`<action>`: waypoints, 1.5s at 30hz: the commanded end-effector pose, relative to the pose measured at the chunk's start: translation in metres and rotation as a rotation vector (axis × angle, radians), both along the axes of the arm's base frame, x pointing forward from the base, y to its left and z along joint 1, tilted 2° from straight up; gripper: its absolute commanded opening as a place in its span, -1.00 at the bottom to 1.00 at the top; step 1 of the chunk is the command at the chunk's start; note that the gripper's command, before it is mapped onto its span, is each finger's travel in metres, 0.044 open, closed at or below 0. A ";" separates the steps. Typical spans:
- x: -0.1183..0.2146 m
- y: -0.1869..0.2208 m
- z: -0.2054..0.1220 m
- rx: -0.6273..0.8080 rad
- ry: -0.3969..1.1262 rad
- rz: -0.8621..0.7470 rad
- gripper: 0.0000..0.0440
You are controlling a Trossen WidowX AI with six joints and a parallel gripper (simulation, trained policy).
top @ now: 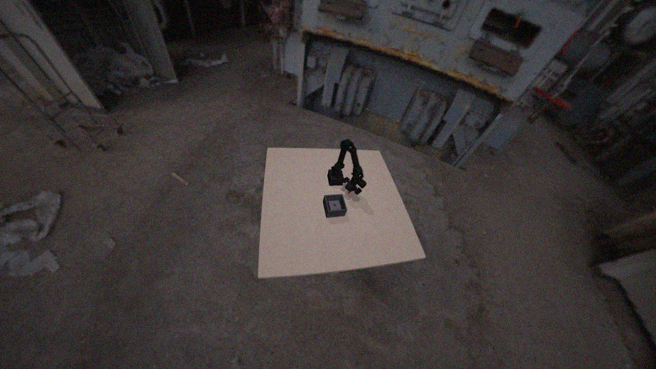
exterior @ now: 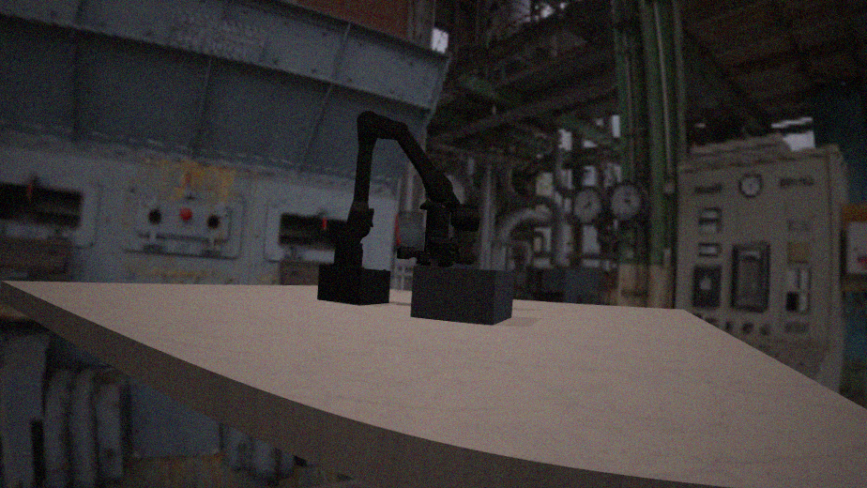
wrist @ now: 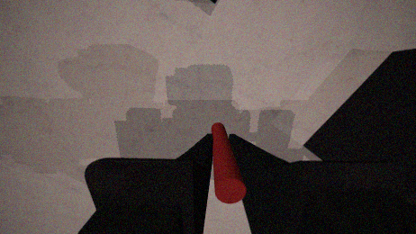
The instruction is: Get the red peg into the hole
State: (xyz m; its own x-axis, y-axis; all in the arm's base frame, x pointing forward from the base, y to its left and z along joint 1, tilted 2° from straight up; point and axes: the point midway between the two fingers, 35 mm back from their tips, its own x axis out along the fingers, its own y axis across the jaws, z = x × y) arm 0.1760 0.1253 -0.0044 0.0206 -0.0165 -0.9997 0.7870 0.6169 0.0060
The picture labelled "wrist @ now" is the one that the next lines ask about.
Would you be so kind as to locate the dark red peg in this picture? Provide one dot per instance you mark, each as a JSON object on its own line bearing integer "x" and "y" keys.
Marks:
{"x": 229, "y": 186}

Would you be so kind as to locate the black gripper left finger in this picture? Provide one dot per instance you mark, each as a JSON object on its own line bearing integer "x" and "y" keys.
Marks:
{"x": 183, "y": 182}

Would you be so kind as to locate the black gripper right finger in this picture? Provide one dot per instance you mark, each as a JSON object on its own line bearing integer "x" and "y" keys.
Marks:
{"x": 277, "y": 191}

